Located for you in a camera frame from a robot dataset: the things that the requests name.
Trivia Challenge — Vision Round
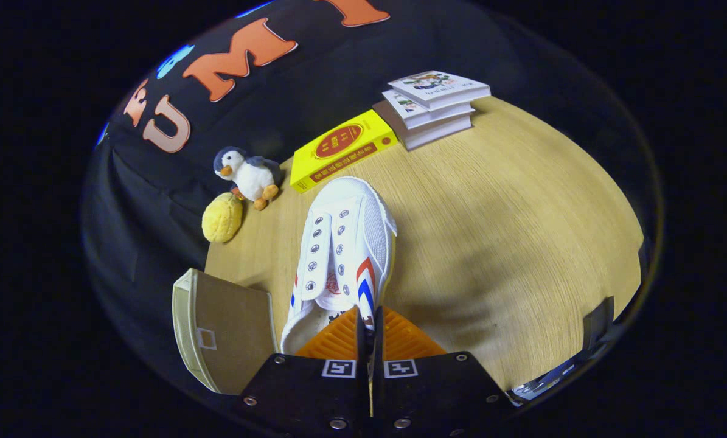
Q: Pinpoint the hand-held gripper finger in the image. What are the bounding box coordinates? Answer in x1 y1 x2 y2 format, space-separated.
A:
235 306 371 438
372 306 516 438

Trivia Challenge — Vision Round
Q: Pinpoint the beige fabric storage box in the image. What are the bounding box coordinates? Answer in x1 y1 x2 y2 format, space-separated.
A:
172 268 279 396

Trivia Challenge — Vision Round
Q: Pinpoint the white canvas shoe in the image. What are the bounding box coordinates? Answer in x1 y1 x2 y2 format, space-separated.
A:
280 176 398 356

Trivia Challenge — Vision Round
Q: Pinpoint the yellow round plush toy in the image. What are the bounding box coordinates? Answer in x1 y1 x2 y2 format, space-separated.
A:
201 192 243 243

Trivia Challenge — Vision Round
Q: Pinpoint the yellow book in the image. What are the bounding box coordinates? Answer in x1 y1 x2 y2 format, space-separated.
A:
290 109 400 194

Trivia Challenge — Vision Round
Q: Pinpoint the penguin plush toy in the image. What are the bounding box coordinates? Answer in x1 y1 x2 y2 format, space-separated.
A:
213 146 282 212

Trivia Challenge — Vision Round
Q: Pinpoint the white floral cover book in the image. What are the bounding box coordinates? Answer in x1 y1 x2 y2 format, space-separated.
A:
388 71 492 111

